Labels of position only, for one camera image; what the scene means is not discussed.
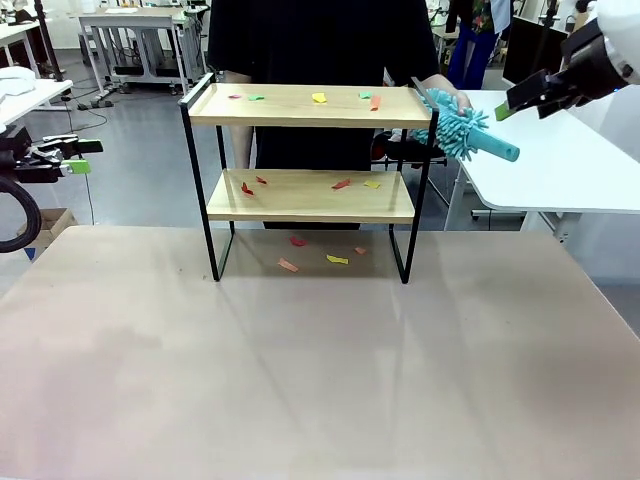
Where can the wooden two-tier shelf black frame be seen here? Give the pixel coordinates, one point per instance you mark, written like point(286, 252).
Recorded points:
point(310, 200)

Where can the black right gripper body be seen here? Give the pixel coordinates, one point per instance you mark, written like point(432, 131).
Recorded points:
point(590, 65)

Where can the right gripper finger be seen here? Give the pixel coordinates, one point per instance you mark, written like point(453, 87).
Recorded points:
point(557, 105)
point(527, 90)

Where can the black tripod pole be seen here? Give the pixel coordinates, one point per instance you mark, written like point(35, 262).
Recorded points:
point(49, 40)

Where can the white crumpled cloth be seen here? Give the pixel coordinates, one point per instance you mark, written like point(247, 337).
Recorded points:
point(15, 80)

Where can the red-orange paper scrap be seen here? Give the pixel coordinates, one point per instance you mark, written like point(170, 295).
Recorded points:
point(341, 184)

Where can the person's torso in black shirt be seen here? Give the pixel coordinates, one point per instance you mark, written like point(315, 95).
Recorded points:
point(320, 40)

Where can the white lab table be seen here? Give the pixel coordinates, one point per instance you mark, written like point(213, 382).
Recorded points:
point(20, 32)

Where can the white height-adjustable desk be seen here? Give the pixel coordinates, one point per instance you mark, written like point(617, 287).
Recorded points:
point(550, 165)

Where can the floor power strip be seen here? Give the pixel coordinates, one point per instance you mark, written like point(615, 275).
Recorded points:
point(95, 105)

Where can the white side table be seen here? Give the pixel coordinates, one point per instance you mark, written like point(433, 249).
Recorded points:
point(35, 97)

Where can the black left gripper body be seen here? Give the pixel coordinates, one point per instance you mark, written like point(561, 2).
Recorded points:
point(30, 172)

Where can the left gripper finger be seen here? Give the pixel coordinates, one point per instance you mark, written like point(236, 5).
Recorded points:
point(75, 167)
point(75, 146)

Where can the person's left hand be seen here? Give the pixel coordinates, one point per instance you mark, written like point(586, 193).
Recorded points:
point(456, 99)

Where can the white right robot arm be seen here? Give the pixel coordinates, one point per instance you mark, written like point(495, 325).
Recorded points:
point(622, 20)

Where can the teal microfiber duster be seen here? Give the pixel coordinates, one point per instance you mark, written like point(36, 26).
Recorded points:
point(452, 132)

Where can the long orange paper scrap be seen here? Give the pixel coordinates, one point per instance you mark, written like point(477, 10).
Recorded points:
point(375, 103)

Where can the brown cardboard box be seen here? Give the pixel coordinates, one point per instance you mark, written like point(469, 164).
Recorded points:
point(55, 222)

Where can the yellow paper scrap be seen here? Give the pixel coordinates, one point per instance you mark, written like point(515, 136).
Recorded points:
point(320, 98)
point(372, 184)
point(337, 259)

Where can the bystander in blue trousers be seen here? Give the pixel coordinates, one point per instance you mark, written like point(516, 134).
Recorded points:
point(472, 55)

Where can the black computer monitor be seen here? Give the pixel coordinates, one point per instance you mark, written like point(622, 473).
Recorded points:
point(530, 55)

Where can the grey metal workbench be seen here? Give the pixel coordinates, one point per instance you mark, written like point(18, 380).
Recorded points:
point(130, 22)

